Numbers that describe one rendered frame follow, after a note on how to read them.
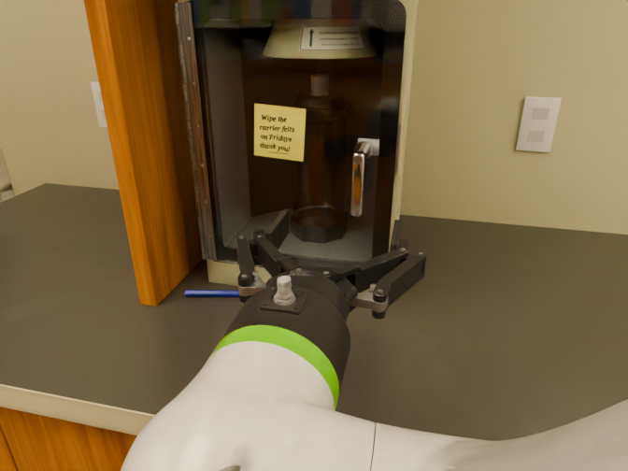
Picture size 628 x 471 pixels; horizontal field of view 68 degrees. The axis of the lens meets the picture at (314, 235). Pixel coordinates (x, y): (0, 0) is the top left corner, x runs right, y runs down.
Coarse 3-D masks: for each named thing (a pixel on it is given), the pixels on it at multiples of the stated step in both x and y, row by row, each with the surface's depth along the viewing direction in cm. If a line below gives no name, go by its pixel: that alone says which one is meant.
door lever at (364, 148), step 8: (360, 144) 65; (368, 144) 65; (360, 152) 61; (368, 152) 65; (352, 160) 62; (360, 160) 61; (352, 168) 62; (360, 168) 62; (352, 176) 62; (360, 176) 62; (352, 184) 63; (360, 184) 62; (352, 192) 63; (360, 192) 63; (352, 200) 64; (360, 200) 63; (352, 208) 64; (360, 208) 64
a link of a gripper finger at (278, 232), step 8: (280, 216) 55; (288, 216) 57; (272, 224) 53; (280, 224) 54; (288, 224) 58; (272, 232) 51; (280, 232) 55; (288, 232) 58; (272, 240) 52; (280, 240) 55
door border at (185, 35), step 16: (192, 16) 63; (192, 32) 64; (192, 48) 65; (192, 64) 66; (192, 80) 67; (192, 96) 68; (192, 112) 69; (192, 128) 70; (192, 144) 71; (208, 192) 74; (208, 208) 76; (208, 224) 77; (208, 240) 78; (208, 256) 79
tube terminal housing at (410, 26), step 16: (400, 0) 58; (416, 0) 63; (416, 16) 68; (400, 112) 63; (400, 144) 65; (400, 160) 66; (400, 176) 69; (400, 192) 74; (208, 272) 82; (224, 272) 82
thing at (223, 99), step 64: (192, 0) 63; (256, 0) 61; (320, 0) 59; (384, 0) 57; (256, 64) 64; (320, 64) 62; (384, 64) 60; (320, 128) 66; (384, 128) 64; (256, 192) 72; (320, 192) 70; (384, 192) 67; (320, 256) 74
